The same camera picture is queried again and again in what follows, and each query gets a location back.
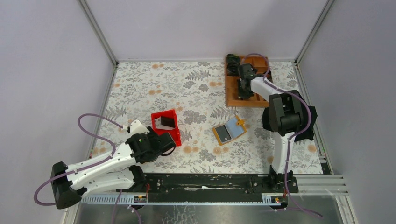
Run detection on rolled dark belt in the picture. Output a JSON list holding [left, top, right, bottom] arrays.
[[226, 54, 240, 64], [226, 63, 239, 76]]

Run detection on brown compartment organizer tray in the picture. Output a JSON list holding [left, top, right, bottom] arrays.
[[225, 54, 272, 108]]

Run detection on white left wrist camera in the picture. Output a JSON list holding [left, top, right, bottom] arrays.
[[127, 120, 149, 135]]

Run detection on red plastic bin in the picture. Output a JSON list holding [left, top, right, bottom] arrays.
[[151, 109, 182, 147]]

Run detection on black cloth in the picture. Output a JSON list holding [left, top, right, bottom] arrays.
[[295, 105, 318, 142]]

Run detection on dark brown credit card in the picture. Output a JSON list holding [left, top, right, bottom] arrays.
[[160, 116, 176, 130]]

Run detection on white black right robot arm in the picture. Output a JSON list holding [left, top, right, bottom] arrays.
[[237, 63, 317, 192]]

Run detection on floral table mat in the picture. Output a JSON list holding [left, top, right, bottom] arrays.
[[88, 61, 324, 175]]

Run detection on yellow leather card holder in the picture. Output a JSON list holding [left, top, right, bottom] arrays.
[[212, 115, 247, 146]]

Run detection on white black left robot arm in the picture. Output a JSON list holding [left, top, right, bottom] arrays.
[[51, 132, 176, 210]]

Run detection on stack of white cards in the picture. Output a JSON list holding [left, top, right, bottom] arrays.
[[155, 117, 162, 129]]

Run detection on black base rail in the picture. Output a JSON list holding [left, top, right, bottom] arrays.
[[116, 173, 299, 205]]

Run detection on white credit card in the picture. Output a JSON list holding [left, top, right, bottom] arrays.
[[215, 125, 232, 145]]

